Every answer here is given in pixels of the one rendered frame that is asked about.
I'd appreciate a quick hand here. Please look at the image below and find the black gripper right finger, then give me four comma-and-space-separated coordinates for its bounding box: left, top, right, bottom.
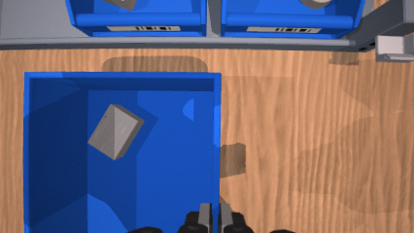
218, 203, 295, 233

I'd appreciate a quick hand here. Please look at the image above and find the beige rectangular block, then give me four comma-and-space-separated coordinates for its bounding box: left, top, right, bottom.
102, 0, 137, 12

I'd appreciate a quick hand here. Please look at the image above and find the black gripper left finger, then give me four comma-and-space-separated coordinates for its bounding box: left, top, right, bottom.
126, 203, 213, 233

